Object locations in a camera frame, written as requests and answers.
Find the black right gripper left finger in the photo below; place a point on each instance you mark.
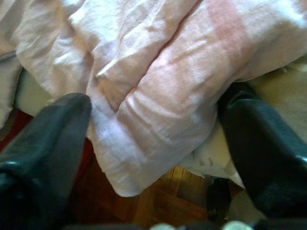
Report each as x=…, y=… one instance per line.
x=43, y=155

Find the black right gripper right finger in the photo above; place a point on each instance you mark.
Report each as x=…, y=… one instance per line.
x=263, y=148

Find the pink cartoon print quilt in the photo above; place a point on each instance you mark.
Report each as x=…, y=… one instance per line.
x=156, y=95

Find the beige floral bedspread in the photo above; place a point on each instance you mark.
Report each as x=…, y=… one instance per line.
x=283, y=95

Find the black robot right foot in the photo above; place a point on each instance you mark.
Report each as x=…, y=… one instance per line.
x=218, y=198

